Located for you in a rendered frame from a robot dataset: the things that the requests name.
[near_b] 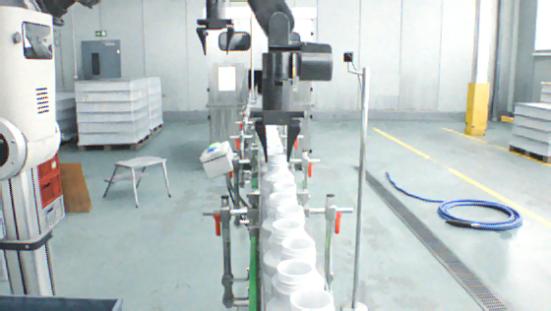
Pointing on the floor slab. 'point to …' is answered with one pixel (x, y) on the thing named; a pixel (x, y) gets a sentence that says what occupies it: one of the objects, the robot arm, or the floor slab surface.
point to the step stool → (135, 172)
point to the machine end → (224, 112)
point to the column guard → (476, 108)
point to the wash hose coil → (471, 205)
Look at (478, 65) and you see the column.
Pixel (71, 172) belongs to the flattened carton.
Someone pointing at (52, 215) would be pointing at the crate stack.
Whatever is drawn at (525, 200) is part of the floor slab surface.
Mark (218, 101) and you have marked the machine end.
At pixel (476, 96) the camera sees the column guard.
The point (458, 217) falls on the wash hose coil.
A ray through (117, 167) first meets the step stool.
